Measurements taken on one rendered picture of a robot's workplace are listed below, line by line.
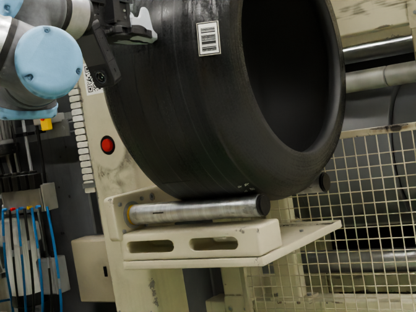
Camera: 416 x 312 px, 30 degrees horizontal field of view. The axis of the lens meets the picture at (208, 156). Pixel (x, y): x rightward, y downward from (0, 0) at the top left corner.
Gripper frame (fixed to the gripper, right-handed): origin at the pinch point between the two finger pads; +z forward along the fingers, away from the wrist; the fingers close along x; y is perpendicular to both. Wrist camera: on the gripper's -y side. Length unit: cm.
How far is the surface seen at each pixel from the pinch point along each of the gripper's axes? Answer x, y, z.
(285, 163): -12.4, -24.3, 23.6
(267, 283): 47, -60, 110
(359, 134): -10, -18, 65
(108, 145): 34.3, -15.4, 23.8
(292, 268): 24, -53, 87
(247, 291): 30, -57, 70
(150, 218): 19.4, -33.1, 18.9
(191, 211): 8.0, -32.2, 18.6
